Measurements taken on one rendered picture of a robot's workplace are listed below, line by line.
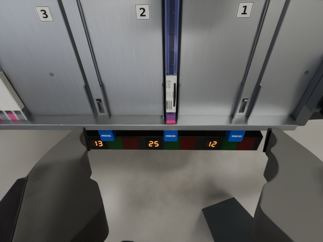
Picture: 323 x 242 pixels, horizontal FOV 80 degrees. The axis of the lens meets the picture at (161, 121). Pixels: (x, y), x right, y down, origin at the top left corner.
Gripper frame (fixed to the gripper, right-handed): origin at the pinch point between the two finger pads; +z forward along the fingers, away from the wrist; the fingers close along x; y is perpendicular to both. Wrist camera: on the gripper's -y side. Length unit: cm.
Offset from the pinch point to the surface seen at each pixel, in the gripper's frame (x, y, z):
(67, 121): -16.5, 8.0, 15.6
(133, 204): -19, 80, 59
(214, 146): 8.5, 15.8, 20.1
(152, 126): -2.9, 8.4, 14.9
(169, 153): 0, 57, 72
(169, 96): -0.3, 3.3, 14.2
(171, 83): 0.0, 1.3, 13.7
